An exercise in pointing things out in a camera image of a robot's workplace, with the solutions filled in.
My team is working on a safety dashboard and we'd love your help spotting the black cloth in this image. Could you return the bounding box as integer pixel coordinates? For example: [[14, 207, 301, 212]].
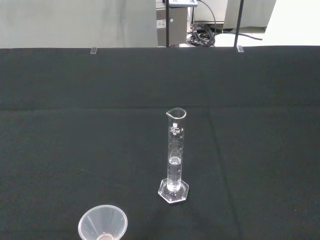
[[0, 45, 320, 240]]

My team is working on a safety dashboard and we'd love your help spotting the black tripod pole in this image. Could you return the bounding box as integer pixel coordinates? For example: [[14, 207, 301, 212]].
[[233, 0, 245, 48], [165, 0, 170, 48]]

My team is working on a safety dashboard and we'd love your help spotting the grey metal cabinet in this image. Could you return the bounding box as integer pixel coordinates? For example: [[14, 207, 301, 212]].
[[156, 0, 189, 48]]

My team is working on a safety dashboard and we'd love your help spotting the blue grey device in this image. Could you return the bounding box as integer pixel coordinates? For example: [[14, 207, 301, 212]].
[[169, 0, 200, 8]]

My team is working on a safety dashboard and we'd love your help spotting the clear plastic funnel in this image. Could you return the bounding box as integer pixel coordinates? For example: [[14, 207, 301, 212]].
[[77, 204, 129, 240]]

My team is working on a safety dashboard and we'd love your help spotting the black cable bundle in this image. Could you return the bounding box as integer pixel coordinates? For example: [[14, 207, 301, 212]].
[[186, 22, 217, 48]]

